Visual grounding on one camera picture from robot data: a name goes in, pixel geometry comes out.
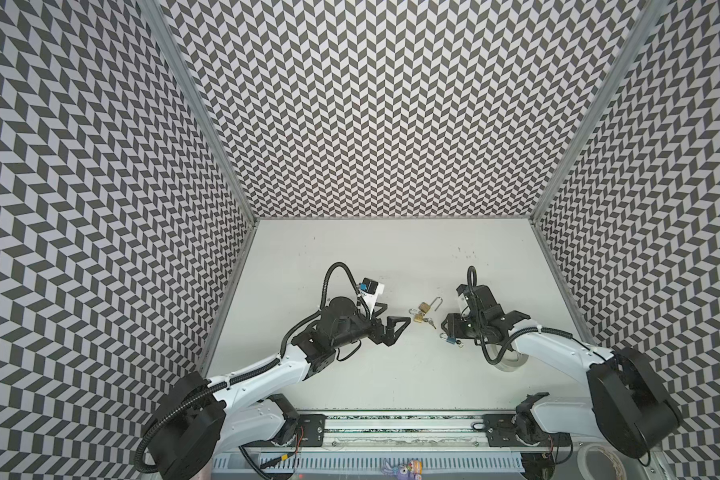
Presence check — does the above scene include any white tape roll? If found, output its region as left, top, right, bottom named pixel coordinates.
left=576, top=443, right=628, bottom=480

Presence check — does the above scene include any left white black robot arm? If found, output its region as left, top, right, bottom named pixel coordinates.
left=131, top=262, right=411, bottom=479

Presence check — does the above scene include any purple toy figure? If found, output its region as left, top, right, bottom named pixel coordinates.
left=382, top=459, right=423, bottom=480

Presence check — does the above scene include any white slotted cable duct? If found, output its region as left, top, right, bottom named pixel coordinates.
left=209, top=451, right=526, bottom=474

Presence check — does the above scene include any brass padlock with keys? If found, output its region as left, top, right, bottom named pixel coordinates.
left=409, top=296, right=443, bottom=328

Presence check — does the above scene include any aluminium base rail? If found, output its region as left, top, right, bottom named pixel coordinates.
left=215, top=407, right=661, bottom=451

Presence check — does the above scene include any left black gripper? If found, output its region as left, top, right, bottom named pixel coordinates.
left=333, top=302, right=412, bottom=349

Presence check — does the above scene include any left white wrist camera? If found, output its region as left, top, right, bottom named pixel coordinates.
left=358, top=278, right=385, bottom=301

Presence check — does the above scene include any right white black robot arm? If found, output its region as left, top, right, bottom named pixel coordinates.
left=441, top=266, right=684, bottom=459

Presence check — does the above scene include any clear tape roll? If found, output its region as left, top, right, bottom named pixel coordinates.
left=487, top=344, right=529, bottom=373

